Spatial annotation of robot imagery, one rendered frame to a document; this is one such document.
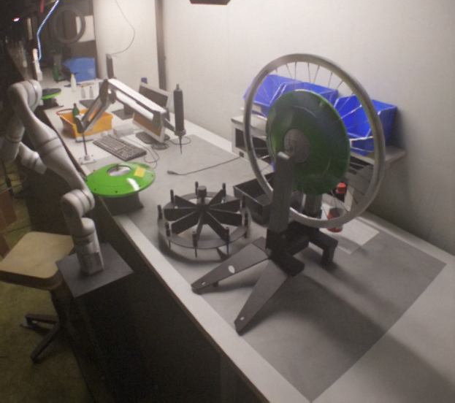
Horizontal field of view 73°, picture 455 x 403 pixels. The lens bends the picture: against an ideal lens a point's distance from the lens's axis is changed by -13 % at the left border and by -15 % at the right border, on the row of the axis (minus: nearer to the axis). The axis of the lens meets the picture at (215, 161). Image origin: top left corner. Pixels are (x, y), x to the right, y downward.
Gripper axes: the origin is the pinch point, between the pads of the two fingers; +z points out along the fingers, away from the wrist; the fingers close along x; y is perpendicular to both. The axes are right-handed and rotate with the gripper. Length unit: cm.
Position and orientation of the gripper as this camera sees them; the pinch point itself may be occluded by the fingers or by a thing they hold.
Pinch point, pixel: (86, 178)
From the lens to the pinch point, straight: 155.2
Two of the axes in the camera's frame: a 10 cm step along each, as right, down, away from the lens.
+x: 3.3, 3.8, -8.6
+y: -5.3, 8.3, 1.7
